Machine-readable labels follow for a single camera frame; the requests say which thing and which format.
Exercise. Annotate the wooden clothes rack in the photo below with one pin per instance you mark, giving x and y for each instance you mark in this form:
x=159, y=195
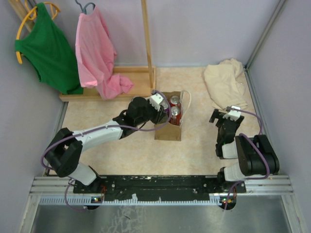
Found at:
x=143, y=78

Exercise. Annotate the beige crumpled cloth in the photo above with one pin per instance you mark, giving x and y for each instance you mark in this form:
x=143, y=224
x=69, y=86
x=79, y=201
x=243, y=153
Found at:
x=223, y=86

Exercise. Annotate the purple soda can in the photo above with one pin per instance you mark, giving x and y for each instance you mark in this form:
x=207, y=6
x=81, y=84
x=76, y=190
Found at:
x=165, y=106

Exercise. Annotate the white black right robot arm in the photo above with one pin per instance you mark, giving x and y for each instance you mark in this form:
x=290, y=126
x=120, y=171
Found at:
x=256, y=156

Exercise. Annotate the grey clothes hanger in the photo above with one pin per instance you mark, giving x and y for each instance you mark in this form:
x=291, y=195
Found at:
x=84, y=8

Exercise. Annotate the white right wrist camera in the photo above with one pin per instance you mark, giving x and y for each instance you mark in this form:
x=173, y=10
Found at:
x=233, y=113

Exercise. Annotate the aluminium frame rail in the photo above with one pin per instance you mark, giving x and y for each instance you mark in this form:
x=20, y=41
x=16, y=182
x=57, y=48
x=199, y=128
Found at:
x=274, y=185

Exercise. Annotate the brown canvas bag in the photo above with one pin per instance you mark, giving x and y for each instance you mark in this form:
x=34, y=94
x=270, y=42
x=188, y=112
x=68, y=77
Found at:
x=171, y=132

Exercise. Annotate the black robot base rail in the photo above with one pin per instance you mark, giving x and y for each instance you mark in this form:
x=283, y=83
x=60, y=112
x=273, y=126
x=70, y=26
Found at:
x=154, y=188

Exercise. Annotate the silver top purple can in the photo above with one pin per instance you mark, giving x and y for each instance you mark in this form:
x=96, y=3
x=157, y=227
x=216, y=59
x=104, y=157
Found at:
x=134, y=99

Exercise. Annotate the red soda can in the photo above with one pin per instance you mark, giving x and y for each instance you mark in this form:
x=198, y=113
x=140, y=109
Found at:
x=174, y=101
x=176, y=116

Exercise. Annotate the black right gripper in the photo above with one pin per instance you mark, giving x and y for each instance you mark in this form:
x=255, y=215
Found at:
x=218, y=115

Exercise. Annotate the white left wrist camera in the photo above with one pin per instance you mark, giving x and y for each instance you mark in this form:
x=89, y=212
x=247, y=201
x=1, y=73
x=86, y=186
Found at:
x=155, y=100

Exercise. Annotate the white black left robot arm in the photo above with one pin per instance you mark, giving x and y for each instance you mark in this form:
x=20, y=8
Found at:
x=64, y=152

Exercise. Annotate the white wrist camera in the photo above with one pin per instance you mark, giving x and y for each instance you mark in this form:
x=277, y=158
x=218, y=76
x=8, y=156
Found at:
x=233, y=113
x=155, y=100

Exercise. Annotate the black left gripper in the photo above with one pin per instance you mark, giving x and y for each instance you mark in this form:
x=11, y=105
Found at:
x=158, y=114

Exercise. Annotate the green tank top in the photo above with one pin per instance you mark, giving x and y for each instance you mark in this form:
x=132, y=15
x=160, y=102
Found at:
x=48, y=50

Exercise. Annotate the pink t-shirt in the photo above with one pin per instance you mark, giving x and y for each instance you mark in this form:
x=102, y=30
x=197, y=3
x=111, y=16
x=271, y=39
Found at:
x=96, y=55

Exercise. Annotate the red soda can back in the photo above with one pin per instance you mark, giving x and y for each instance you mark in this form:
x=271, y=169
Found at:
x=174, y=101

